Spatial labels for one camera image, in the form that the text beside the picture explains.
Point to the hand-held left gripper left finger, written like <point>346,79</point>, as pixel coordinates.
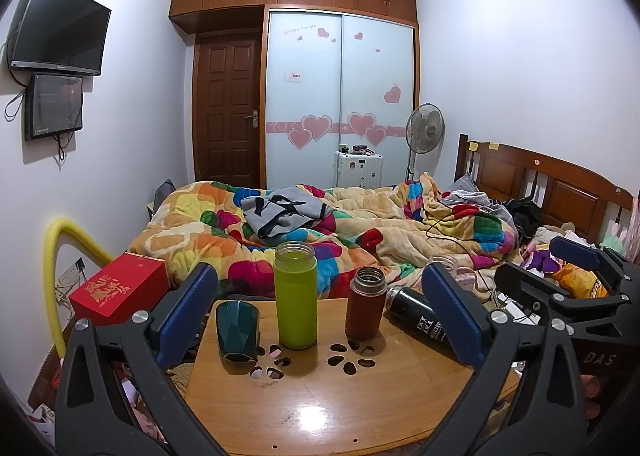
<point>187,308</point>

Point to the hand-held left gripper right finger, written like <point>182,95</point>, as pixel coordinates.
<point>452,316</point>

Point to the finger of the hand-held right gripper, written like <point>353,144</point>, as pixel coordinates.
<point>530,286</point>
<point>575,250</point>

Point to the dark green cup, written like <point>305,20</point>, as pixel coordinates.
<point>236,333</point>

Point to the orange snack bag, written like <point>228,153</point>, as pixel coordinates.
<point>580,282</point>

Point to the black thermos bottle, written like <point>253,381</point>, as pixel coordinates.
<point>417,316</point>

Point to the pastel bunny plush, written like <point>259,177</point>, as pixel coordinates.
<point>617,236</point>

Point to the glass jar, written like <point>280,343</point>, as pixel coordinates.
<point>444,263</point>

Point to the black clothes pile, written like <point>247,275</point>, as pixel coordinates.
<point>522,213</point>

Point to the red gift box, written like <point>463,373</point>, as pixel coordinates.
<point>117,293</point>

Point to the wooden bed headboard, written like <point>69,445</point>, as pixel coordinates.
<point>545,183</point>

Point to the red-brown thermos bottle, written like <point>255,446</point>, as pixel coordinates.
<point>364,308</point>

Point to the lime green bottle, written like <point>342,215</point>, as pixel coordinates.
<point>296,301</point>

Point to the grey striped pillow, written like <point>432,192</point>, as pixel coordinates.
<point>465,186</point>

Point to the white power strip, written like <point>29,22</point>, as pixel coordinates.
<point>69,278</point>

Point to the colourful patchwork blanket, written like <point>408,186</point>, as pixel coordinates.
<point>350,231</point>

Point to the grey and black garment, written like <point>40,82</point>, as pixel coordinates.
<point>285,213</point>

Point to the yellow foam tube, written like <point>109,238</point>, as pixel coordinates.
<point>52,281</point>

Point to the white suitcase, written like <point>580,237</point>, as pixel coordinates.
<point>357,169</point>

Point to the standing electric fan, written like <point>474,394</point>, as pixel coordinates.
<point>425,131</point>

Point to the brown wooden door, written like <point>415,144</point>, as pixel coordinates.
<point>227,106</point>

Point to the small black monitor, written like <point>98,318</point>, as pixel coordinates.
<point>54,106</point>

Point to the sliding wardrobe with heart stickers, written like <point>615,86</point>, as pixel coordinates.
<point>340,96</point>

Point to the wall-mounted black television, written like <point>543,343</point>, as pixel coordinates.
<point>60,29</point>

